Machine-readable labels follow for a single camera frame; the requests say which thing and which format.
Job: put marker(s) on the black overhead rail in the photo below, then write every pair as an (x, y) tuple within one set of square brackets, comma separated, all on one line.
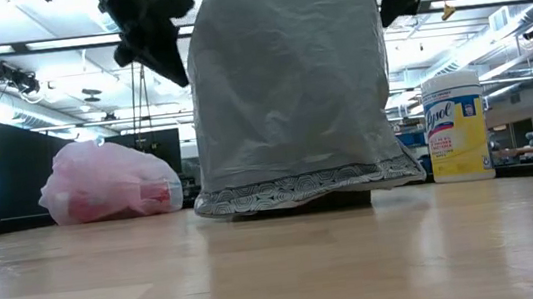
[(58, 44)]

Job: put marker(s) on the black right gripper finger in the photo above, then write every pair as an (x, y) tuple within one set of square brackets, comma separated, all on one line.
[(398, 1)]

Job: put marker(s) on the blue storage bin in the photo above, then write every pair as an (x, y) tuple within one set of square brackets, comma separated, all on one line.
[(411, 139)]

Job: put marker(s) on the dark grey trash bin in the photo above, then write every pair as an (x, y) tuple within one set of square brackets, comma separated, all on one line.
[(323, 202)]

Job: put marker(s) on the black ceiling-mounted device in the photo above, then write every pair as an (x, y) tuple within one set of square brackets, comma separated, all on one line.
[(11, 75)]

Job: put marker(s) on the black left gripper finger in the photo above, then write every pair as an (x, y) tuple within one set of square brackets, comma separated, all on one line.
[(171, 1), (166, 62)]

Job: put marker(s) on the grey-blue plastic trash bag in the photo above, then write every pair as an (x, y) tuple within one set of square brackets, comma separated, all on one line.
[(285, 92)]

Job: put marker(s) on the translucent purple trash bag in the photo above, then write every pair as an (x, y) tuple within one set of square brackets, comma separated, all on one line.
[(98, 173)]

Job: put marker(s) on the black partition panel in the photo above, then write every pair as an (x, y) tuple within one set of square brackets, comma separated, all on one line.
[(22, 167)]

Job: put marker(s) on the yellow canister with white lid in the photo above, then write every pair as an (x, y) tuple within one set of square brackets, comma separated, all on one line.
[(457, 133)]

